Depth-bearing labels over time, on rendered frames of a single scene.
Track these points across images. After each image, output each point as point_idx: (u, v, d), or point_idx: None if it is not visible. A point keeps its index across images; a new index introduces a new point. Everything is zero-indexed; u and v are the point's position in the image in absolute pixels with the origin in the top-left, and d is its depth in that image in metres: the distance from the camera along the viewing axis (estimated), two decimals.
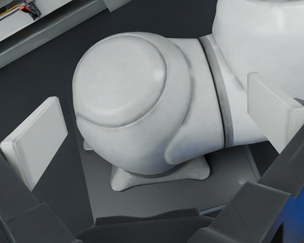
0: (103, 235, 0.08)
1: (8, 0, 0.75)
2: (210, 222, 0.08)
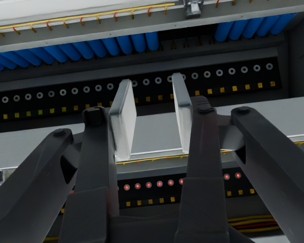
0: (103, 235, 0.08)
1: None
2: (210, 222, 0.08)
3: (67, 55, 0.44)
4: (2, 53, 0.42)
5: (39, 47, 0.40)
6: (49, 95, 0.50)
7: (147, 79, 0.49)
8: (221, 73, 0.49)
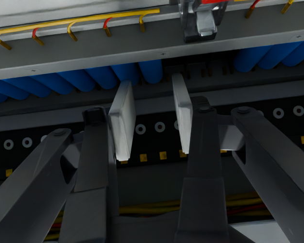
0: (103, 235, 0.08)
1: None
2: (210, 222, 0.08)
3: None
4: None
5: None
6: None
7: None
8: None
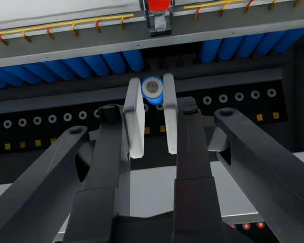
0: (103, 235, 0.08)
1: None
2: (210, 222, 0.08)
3: (4, 80, 0.33)
4: None
5: None
6: None
7: None
8: (209, 101, 0.38)
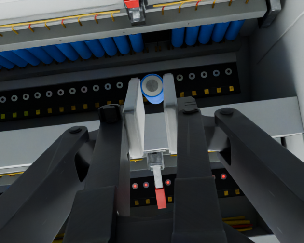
0: (103, 235, 0.08)
1: None
2: (210, 222, 0.08)
3: (25, 60, 0.45)
4: None
5: None
6: (12, 99, 0.51)
7: (109, 84, 0.50)
8: (181, 77, 0.49)
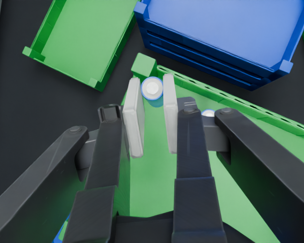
0: (103, 235, 0.08)
1: None
2: (210, 222, 0.08)
3: None
4: None
5: None
6: None
7: None
8: None
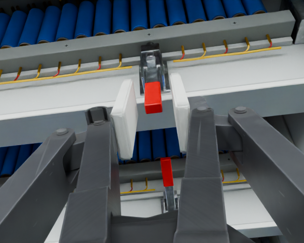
0: (103, 235, 0.08)
1: None
2: (210, 222, 0.08)
3: (74, 12, 0.34)
4: (147, 20, 0.32)
5: (93, 31, 0.31)
6: None
7: None
8: None
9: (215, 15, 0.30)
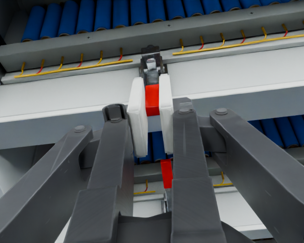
0: (103, 235, 0.08)
1: None
2: (210, 222, 0.08)
3: None
4: None
5: None
6: None
7: None
8: None
9: None
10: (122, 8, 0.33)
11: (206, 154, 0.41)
